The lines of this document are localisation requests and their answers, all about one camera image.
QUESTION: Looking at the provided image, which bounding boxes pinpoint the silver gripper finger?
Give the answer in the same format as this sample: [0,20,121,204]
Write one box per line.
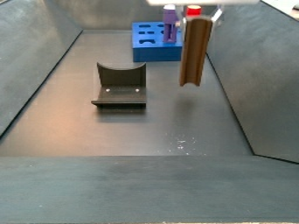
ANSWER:
[211,4,225,26]
[175,5,187,36]

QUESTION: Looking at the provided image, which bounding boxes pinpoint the blue shape-sorter block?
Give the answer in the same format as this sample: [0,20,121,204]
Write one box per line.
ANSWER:
[133,22,183,62]

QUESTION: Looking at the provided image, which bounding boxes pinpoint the purple pentagon peg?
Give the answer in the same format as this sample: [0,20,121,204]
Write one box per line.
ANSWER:
[163,4,179,43]

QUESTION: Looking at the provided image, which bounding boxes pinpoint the dark grey curved fixture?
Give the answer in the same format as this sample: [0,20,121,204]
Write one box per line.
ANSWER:
[91,63,147,108]

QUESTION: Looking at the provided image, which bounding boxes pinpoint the red hexagon peg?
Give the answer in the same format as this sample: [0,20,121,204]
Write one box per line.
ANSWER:
[186,5,202,17]

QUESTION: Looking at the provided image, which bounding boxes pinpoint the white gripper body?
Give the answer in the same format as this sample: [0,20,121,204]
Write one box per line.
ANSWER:
[146,0,259,6]

